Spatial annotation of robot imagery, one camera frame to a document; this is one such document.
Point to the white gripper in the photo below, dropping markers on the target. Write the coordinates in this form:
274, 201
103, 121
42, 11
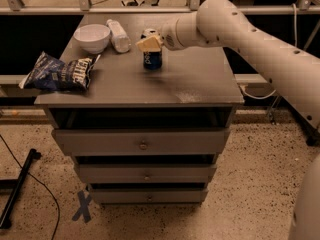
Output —
169, 37

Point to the blue pepsi can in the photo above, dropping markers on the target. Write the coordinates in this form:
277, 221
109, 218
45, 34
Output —
151, 60

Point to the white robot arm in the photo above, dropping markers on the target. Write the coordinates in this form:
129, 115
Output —
293, 73

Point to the blue chip bag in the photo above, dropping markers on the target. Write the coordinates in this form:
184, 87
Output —
51, 74

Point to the clear plastic water bottle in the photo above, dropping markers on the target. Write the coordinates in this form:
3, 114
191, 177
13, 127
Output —
119, 38

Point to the white ceramic bowl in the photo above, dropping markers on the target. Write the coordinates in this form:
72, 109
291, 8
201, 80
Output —
93, 38

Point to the grey drawer cabinet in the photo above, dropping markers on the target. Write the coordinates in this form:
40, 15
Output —
193, 90

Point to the top grey drawer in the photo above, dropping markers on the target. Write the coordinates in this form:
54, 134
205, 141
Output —
140, 142

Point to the grey drawer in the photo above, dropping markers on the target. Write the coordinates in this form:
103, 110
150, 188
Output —
140, 142
162, 195
145, 173

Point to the middle grey drawer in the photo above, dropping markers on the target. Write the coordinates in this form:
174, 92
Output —
145, 173

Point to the bottom grey drawer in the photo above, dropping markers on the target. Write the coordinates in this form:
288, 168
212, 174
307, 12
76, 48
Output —
162, 195

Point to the black metal stand leg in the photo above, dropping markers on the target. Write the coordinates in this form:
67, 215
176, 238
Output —
14, 186

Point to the metal railing frame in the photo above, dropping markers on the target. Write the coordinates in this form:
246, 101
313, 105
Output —
100, 9

